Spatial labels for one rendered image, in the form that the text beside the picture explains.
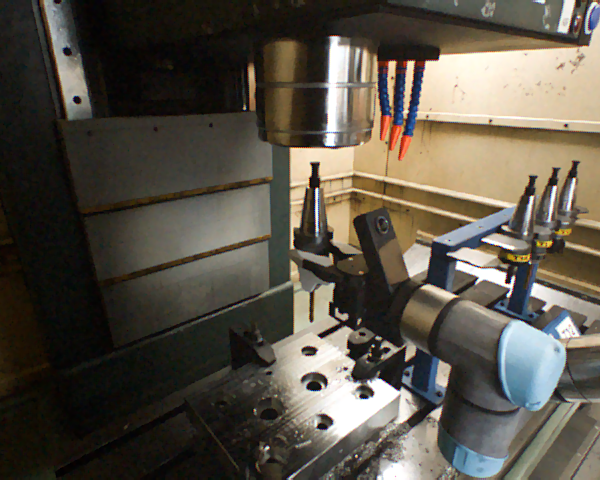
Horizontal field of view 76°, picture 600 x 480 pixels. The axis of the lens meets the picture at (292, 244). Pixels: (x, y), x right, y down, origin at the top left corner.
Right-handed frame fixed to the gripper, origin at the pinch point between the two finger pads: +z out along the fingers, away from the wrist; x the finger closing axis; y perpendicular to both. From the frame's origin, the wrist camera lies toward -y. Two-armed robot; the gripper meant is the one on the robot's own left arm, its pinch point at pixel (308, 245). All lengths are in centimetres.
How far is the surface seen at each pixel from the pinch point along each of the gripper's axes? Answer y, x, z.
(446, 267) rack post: 5.5, 20.9, -12.5
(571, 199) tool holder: -1, 60, -18
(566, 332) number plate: 30, 60, -24
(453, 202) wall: 18, 100, 29
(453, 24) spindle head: -28.5, -2.1, -20.8
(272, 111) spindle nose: -20.5, -8.2, -2.1
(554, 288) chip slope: 38, 100, -10
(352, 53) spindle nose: -26.8, -1.8, -8.8
